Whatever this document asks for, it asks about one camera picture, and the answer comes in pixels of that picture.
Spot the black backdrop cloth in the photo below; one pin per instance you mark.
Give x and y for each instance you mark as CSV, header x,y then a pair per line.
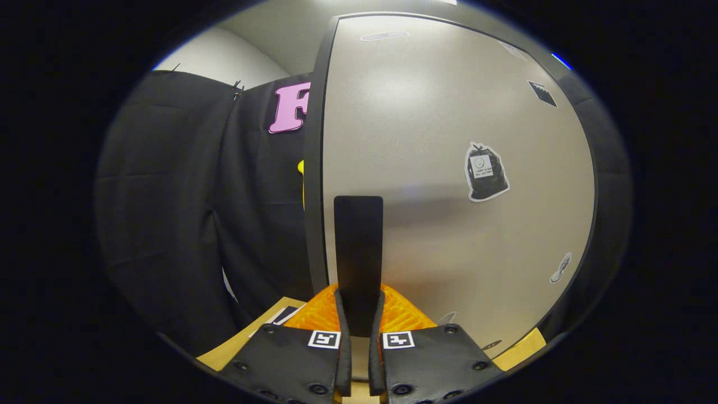
x,y
168,196

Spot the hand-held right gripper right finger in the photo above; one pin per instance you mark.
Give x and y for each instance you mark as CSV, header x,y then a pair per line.
x,y
376,365

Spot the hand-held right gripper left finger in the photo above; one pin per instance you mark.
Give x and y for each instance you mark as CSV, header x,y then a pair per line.
x,y
343,365

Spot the grey cabinet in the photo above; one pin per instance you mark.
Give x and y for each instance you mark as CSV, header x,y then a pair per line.
x,y
313,168

